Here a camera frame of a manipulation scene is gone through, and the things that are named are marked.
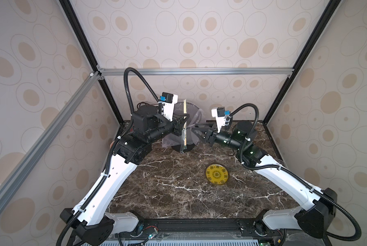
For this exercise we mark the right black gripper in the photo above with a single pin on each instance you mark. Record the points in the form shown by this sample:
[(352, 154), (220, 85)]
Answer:
[(212, 136)]

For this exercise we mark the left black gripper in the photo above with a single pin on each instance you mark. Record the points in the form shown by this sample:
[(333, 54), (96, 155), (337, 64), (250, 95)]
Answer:
[(176, 120)]

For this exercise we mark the disposable chopsticks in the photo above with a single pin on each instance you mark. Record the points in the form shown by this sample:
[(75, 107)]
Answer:
[(184, 129)]

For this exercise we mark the clear plastic chopstick wrapper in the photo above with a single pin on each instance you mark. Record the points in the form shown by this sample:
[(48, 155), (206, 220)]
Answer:
[(181, 132)]

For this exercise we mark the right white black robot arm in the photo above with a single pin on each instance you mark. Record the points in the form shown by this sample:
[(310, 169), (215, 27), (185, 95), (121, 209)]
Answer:
[(313, 215)]

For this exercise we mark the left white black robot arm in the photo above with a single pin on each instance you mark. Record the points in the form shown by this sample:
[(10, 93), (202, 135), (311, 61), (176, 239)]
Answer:
[(89, 220)]

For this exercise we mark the black mesh trash bin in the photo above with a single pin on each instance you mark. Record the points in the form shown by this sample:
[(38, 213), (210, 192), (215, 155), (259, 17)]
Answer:
[(189, 138)]

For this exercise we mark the yellow round plate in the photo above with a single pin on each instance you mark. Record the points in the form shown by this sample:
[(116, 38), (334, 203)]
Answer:
[(217, 174)]

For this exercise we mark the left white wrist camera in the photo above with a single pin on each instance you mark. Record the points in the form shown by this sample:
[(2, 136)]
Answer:
[(167, 102)]

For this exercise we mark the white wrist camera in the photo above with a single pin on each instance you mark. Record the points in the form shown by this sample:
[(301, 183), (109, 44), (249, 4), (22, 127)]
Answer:
[(167, 102), (221, 116)]

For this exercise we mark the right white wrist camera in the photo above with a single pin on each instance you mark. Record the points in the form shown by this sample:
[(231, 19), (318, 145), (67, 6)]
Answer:
[(221, 116)]

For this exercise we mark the back aluminium frame bar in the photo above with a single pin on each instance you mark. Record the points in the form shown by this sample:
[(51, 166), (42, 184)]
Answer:
[(217, 71)]

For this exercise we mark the aluminium frame bar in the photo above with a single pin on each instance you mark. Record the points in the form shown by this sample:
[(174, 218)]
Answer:
[(17, 177), (217, 71)]

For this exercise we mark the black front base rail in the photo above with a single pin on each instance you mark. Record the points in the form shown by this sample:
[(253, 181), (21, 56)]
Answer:
[(207, 232)]

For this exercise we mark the left black corner post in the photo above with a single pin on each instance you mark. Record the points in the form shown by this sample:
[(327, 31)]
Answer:
[(87, 50)]

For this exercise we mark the black corner post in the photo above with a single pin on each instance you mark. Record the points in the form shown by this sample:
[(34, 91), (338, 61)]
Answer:
[(87, 50), (318, 30)]

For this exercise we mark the right black corner post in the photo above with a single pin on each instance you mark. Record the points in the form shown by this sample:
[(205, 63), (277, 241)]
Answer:
[(318, 30)]

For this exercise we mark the left aluminium frame bar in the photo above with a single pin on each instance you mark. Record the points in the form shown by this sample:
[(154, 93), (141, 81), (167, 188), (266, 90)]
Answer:
[(17, 177)]

